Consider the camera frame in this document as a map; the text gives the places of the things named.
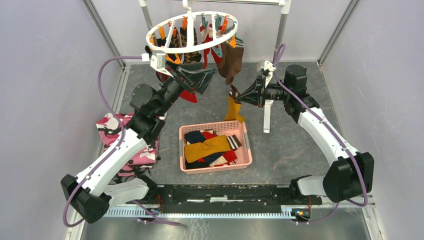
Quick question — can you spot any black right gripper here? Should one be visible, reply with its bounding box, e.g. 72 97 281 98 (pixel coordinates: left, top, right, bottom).
237 73 292 108

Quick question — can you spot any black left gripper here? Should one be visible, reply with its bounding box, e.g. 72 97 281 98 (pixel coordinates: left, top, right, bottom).
155 59 219 117

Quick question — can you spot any yellow cloth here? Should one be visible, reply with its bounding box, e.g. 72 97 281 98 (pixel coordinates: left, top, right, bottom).
224 84 245 124

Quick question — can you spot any black sock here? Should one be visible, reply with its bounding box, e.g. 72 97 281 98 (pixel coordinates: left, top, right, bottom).
156 36 171 48

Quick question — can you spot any red cloth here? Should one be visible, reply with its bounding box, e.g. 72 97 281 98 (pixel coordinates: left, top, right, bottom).
179 90 198 104

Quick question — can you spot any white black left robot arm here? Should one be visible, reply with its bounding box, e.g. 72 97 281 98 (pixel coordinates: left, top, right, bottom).
60 62 218 224

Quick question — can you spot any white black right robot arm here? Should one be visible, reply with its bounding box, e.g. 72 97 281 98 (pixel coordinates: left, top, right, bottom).
236 60 375 207

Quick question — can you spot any orange clothes clip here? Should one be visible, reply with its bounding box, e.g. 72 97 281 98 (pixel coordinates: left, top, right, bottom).
165 53 182 65
226 35 237 48

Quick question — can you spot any teal clothes clip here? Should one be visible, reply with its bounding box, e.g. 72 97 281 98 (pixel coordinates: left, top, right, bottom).
210 44 223 58

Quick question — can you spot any white round clip hanger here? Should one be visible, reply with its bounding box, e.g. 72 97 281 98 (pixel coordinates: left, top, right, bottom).
145 0 239 54

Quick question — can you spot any argyle brown yellow sock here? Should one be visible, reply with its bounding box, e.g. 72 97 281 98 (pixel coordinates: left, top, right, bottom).
179 26 203 65

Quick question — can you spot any brown striped sock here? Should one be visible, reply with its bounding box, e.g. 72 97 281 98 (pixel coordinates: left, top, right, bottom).
216 37 244 85

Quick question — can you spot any red white santa sock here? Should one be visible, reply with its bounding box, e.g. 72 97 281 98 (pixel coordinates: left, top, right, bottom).
198 23 223 70

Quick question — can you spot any navy blue sock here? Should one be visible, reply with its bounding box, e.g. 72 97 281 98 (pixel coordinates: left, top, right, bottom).
184 130 206 145

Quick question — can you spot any pink perforated plastic basket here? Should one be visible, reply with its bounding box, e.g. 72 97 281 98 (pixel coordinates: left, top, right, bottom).
179 120 253 174

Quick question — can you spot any white metal drying rack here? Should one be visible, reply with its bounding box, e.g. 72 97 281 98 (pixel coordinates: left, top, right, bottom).
138 0 292 134

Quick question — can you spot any pink camouflage folded cloth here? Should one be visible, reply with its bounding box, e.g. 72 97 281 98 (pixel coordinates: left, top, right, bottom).
96 113 161 177

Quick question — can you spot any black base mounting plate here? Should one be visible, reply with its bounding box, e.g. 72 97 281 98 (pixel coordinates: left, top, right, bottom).
138 184 323 214

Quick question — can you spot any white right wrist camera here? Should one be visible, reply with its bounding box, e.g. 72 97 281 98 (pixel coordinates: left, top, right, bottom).
257 60 276 87

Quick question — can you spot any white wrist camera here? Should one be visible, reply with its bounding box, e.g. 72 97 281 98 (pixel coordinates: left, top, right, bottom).
141 52 173 77
257 60 276 87

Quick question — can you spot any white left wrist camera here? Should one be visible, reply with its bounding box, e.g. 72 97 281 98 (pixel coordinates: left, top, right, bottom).
141 52 173 77

